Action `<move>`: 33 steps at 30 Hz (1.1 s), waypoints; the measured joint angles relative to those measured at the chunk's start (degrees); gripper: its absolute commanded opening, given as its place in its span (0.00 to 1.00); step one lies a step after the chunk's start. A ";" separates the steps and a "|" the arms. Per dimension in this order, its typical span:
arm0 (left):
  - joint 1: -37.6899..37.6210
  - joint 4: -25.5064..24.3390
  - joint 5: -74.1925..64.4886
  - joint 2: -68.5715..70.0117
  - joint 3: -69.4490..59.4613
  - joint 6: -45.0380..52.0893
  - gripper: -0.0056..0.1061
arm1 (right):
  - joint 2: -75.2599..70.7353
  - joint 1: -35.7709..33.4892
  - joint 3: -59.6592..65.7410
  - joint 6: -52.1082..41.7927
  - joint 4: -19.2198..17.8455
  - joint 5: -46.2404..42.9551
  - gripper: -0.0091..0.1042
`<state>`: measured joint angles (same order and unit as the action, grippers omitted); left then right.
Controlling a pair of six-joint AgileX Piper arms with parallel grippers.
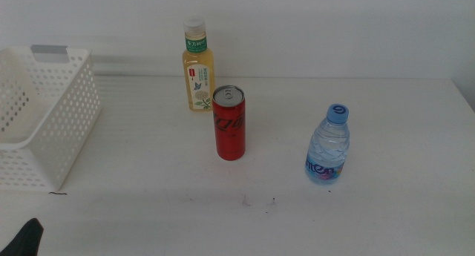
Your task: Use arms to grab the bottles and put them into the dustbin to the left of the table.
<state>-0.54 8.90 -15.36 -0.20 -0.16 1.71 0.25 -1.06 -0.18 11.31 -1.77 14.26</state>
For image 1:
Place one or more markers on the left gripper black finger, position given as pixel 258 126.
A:
pixel 22 239

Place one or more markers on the red cola can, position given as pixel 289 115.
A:
pixel 229 137

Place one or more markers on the yellow tea bottle white cap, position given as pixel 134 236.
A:
pixel 198 63

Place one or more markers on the clear water bottle blue cap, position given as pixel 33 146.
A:
pixel 328 148

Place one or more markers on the short black thread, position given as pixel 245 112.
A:
pixel 57 193

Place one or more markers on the white perforated plastic basket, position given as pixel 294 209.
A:
pixel 67 118

